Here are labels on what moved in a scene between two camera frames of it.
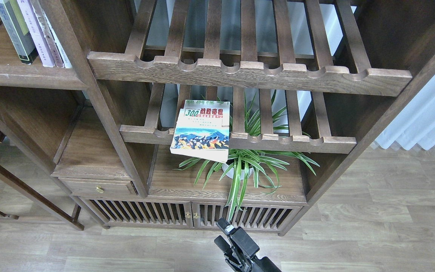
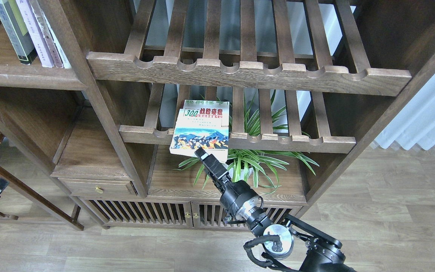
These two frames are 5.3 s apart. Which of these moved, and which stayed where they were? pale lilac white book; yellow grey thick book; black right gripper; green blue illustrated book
Moved: black right gripper
Stayed: green blue illustrated book; pale lilac white book; yellow grey thick book
